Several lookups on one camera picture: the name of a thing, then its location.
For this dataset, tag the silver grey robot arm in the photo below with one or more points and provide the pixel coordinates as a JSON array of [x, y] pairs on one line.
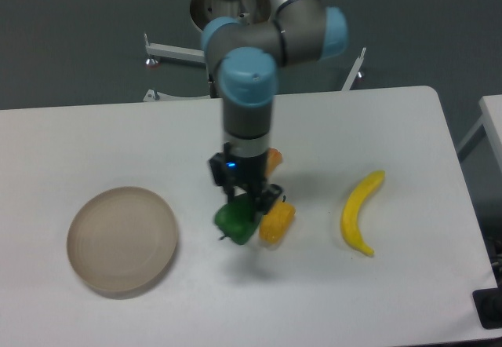
[[241, 61]]

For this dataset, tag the golden triangular pastry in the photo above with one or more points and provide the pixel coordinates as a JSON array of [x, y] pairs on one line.
[[274, 159]]

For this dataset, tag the black device at table edge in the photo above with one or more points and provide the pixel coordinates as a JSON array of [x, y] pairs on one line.
[[488, 306]]

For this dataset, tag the beige round plate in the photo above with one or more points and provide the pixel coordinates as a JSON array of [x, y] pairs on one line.
[[123, 242]]

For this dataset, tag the yellow banana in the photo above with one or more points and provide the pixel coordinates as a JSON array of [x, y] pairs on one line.
[[349, 226]]

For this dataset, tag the yellow orange bell pepper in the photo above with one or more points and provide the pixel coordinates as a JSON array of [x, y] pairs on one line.
[[275, 224]]

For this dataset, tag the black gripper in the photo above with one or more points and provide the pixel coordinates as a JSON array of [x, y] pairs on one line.
[[248, 173]]

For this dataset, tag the green bell pepper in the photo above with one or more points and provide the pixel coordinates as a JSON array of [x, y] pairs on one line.
[[236, 219]]

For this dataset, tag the white side table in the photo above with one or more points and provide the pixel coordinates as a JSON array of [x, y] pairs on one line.
[[487, 125]]

